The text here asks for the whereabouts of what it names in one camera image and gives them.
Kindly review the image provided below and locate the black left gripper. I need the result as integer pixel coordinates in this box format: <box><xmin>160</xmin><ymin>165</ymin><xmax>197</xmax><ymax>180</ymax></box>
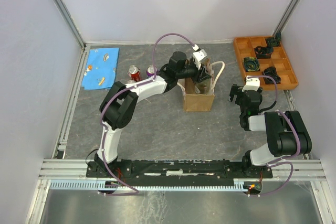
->
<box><xmin>176</xmin><ymin>59</ymin><xmax>212</xmax><ymax>85</ymax></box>

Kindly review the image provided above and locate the purple Fanta can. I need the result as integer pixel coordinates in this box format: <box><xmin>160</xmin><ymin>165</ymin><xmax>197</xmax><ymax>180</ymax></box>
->
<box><xmin>146</xmin><ymin>65</ymin><xmax>157</xmax><ymax>78</ymax></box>

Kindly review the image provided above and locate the red cola can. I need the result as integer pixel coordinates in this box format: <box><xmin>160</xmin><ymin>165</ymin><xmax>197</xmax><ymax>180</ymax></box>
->
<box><xmin>128</xmin><ymin>65</ymin><xmax>142</xmax><ymax>82</ymax></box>

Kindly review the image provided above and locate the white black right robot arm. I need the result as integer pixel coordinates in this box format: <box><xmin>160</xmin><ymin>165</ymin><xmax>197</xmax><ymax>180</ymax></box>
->
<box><xmin>226</xmin><ymin>84</ymin><xmax>312</xmax><ymax>177</ymax></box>

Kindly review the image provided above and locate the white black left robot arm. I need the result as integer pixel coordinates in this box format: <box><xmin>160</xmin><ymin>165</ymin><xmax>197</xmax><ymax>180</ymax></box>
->
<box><xmin>94</xmin><ymin>49</ymin><xmax>210</xmax><ymax>177</ymax></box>

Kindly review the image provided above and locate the burlap canvas tote bag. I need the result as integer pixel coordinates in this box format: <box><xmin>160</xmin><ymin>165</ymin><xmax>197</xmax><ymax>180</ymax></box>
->
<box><xmin>177</xmin><ymin>60</ymin><xmax>225</xmax><ymax>112</ymax></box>

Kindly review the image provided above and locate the black floral rolled cloth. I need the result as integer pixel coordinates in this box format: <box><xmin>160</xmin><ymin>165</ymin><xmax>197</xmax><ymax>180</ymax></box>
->
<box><xmin>262</xmin><ymin>66</ymin><xmax>281</xmax><ymax>84</ymax></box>

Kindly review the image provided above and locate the green yellow rolled cloth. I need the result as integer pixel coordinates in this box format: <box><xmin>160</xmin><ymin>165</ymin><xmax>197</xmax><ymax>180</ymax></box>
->
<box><xmin>243</xmin><ymin>57</ymin><xmax>260</xmax><ymax>72</ymax></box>

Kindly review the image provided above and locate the orange wooden divided tray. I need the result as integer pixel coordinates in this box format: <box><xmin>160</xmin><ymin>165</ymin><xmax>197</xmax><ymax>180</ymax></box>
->
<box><xmin>233</xmin><ymin>36</ymin><xmax>299</xmax><ymax>90</ymax></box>

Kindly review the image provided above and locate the black rolled cloth upper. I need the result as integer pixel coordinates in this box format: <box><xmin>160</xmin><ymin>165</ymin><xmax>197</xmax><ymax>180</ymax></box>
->
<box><xmin>254</xmin><ymin>46</ymin><xmax>274</xmax><ymax>59</ymax></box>

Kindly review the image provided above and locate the dark green cloth corner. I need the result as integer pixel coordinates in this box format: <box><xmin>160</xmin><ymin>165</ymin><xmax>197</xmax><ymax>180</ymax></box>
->
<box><xmin>265</xmin><ymin>31</ymin><xmax>282</xmax><ymax>47</ymax></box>

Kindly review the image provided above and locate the blue patterned cloth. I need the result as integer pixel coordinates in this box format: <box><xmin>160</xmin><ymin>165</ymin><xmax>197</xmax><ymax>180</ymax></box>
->
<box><xmin>81</xmin><ymin>48</ymin><xmax>119</xmax><ymax>90</ymax></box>

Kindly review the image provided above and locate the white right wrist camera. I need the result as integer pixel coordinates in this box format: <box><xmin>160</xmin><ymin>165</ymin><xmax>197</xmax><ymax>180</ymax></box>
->
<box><xmin>242</xmin><ymin>76</ymin><xmax>260</xmax><ymax>92</ymax></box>

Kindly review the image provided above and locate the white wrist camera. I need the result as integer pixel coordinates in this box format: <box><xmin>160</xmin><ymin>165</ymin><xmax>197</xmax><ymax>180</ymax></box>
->
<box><xmin>192</xmin><ymin>44</ymin><xmax>208</xmax><ymax>66</ymax></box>
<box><xmin>242</xmin><ymin>76</ymin><xmax>260</xmax><ymax>92</ymax></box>

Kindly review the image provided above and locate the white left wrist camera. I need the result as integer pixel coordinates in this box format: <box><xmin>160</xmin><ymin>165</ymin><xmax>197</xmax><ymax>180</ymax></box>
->
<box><xmin>192</xmin><ymin>44</ymin><xmax>208</xmax><ymax>66</ymax></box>

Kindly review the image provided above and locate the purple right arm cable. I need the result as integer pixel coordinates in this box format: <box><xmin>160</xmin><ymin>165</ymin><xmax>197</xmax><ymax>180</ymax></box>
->
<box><xmin>245</xmin><ymin>75</ymin><xmax>301</xmax><ymax>198</ymax></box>

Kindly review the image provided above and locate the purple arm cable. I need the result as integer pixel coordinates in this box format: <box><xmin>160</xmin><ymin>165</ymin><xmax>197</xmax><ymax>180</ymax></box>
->
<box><xmin>99</xmin><ymin>33</ymin><xmax>199</xmax><ymax>197</ymax></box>
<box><xmin>245</xmin><ymin>75</ymin><xmax>301</xmax><ymax>198</ymax></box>

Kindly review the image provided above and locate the blue slotted cable duct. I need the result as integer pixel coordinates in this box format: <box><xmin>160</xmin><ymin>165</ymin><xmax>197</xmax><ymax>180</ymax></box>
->
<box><xmin>49</xmin><ymin>178</ymin><xmax>249</xmax><ymax>192</ymax></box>

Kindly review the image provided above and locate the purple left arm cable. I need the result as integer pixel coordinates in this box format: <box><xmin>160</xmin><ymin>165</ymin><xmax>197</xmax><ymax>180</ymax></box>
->
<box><xmin>99</xmin><ymin>33</ymin><xmax>199</xmax><ymax>197</ymax></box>

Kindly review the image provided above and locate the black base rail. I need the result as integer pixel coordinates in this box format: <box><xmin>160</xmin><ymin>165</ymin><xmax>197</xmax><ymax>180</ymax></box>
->
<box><xmin>86</xmin><ymin>157</ymin><xmax>274</xmax><ymax>186</ymax></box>

